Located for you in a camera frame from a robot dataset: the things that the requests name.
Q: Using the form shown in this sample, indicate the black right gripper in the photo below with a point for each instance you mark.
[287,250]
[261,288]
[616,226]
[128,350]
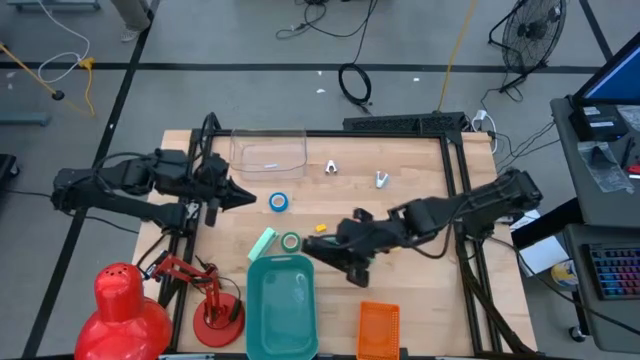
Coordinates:
[365,235]

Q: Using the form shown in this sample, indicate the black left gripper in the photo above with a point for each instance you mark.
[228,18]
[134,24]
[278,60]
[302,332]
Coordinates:
[216,180]

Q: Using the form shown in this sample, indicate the yellow mini stapler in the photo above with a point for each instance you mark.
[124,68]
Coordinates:
[321,228]

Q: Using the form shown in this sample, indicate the blue tape roll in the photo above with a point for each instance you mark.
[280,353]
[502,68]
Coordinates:
[271,202]

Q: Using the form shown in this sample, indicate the green tape roll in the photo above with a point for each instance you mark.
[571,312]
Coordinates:
[283,242]

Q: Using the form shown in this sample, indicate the mint green stapler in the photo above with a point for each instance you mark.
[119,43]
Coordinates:
[262,245]

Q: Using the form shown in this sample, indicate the white staple remover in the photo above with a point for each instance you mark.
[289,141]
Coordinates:
[330,167]

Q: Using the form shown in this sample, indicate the silver blue clip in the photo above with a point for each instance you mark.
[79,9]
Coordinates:
[381,181]

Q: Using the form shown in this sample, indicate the teal plastic bin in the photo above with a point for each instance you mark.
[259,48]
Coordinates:
[260,300]

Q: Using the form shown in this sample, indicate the orange plastic basket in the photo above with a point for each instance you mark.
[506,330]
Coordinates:
[377,330]

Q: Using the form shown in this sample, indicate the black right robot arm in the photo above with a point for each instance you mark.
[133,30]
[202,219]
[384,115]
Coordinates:
[480,200]

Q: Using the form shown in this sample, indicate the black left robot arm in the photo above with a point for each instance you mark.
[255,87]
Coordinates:
[125,175]

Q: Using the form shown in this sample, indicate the clear plastic container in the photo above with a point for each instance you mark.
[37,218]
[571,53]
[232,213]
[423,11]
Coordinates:
[240,150]

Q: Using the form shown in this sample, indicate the black perforated bar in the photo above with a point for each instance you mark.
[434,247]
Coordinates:
[390,122]

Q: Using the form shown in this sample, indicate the red desk lamp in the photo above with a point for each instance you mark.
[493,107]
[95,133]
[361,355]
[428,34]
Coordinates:
[125,320]

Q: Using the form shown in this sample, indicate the white power plug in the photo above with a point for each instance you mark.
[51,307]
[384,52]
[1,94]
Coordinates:
[481,116]

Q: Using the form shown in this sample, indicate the black floor puck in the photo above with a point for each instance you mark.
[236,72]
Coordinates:
[58,95]

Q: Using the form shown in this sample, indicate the white paper sheet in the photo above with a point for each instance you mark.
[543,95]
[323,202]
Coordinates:
[540,255]

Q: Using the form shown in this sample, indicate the person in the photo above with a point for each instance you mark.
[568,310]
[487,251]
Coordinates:
[131,15]

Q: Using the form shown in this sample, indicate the grey cart base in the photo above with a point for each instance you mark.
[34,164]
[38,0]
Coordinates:
[50,5]
[25,119]

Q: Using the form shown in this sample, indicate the yellow and blue disc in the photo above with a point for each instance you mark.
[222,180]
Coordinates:
[565,274]

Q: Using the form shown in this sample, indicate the grey desk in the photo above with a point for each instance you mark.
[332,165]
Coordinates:
[575,200]

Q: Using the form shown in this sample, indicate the black caster wheel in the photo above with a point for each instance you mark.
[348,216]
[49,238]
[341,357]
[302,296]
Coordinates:
[577,334]

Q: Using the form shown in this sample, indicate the grey side table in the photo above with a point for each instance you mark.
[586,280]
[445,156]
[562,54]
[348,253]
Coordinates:
[600,325]

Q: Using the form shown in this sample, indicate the clear plastic bag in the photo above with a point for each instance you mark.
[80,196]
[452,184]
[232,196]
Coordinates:
[605,165]

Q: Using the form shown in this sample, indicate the backlit keyboard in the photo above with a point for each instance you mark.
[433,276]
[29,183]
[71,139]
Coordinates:
[617,272]

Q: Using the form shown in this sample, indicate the small black box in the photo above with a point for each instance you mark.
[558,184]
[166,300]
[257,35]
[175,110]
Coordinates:
[597,125]

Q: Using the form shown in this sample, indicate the black floor fan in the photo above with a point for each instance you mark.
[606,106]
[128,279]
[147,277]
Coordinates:
[532,30]

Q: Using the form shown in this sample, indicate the black pen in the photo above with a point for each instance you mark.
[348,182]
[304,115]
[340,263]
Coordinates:
[628,152]

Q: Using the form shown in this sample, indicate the small red tool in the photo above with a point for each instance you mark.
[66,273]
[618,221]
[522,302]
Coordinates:
[635,169]

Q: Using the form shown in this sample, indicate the computer monitor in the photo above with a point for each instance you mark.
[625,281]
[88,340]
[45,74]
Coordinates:
[615,80]

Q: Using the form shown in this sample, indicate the black metal table frame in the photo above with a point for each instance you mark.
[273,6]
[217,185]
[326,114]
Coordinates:
[375,134]

